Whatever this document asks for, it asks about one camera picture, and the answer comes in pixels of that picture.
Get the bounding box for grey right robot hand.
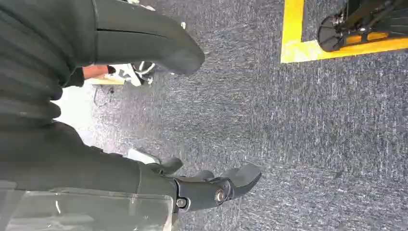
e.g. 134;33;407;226
0;0;263;213

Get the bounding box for person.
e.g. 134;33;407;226
82;61;157;87

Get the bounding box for yellow floor tape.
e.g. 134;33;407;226
280;0;408;64

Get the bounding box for clear plastic camera guard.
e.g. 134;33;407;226
0;181;175;231

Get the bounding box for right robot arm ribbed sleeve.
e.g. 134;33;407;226
0;0;98;128

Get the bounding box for black robot foot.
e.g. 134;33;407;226
317;0;408;52

